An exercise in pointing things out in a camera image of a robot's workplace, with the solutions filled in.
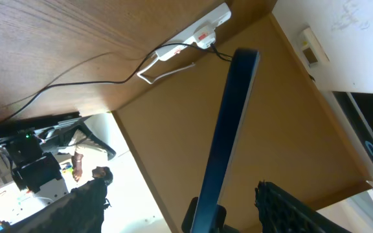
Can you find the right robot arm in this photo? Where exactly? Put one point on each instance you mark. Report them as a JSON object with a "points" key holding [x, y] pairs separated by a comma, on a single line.
{"points": [[33, 167]]}

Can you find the person in background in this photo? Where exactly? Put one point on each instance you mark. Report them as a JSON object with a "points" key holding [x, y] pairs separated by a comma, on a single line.
{"points": [[82, 209]]}

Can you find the white wall thermostat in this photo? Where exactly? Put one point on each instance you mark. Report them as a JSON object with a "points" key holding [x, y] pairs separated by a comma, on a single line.
{"points": [[311, 49]]}

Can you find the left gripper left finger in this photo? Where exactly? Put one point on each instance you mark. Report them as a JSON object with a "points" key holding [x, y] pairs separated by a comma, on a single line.
{"points": [[199, 220]]}

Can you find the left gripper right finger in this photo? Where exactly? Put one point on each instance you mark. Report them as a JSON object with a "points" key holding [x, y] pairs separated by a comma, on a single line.
{"points": [[280, 212]]}

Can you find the blue Galaxy smartphone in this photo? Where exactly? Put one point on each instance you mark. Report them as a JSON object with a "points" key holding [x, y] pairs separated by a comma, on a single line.
{"points": [[234, 102]]}

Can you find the white USB charger plug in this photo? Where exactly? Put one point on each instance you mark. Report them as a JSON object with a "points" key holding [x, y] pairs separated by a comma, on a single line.
{"points": [[205, 37]]}

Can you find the white power strip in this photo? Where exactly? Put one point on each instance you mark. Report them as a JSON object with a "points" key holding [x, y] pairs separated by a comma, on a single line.
{"points": [[216, 17]]}

